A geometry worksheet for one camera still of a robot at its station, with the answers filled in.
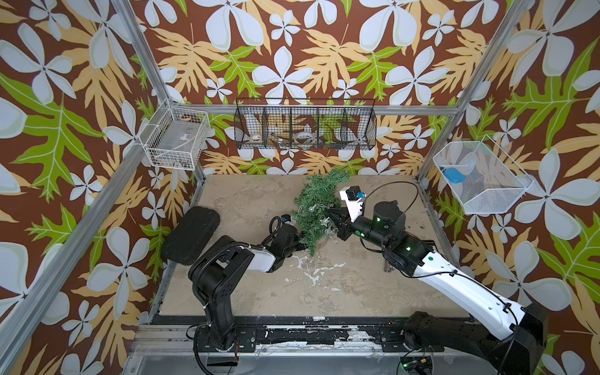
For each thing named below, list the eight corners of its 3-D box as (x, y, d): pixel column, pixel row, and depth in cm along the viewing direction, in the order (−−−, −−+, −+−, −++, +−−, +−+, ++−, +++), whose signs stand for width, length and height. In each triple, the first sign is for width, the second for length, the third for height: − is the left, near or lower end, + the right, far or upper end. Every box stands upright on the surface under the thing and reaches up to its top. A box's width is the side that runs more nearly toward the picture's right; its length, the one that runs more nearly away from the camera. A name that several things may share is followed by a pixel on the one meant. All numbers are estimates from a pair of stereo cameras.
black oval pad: (162, 257, 95) (154, 249, 89) (197, 212, 109) (191, 203, 104) (192, 268, 92) (185, 261, 86) (223, 220, 106) (220, 212, 101)
